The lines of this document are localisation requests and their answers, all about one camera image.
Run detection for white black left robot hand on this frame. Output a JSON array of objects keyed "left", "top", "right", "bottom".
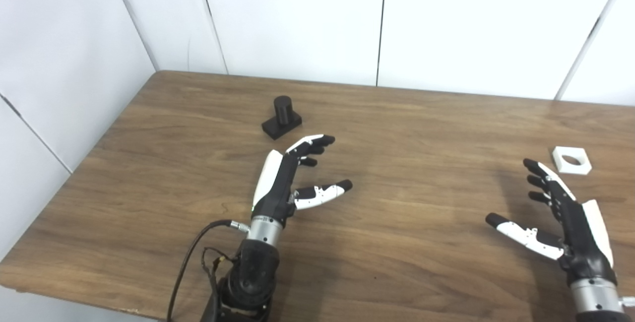
[{"left": 251, "top": 134, "right": 354, "bottom": 228}]

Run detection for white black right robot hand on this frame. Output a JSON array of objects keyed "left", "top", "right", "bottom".
[{"left": 485, "top": 158, "right": 618, "bottom": 285}]

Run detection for white square piece with hole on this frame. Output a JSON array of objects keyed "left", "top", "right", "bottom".
[{"left": 552, "top": 146, "right": 593, "bottom": 176}]

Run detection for black peg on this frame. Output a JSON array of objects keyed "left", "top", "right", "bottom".
[{"left": 261, "top": 95, "right": 303, "bottom": 140}]

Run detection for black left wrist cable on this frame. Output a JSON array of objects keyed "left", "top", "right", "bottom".
[{"left": 166, "top": 219, "right": 250, "bottom": 322}]

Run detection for thin left wrist wires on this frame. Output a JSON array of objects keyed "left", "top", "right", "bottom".
[{"left": 201, "top": 247, "right": 236, "bottom": 283}]

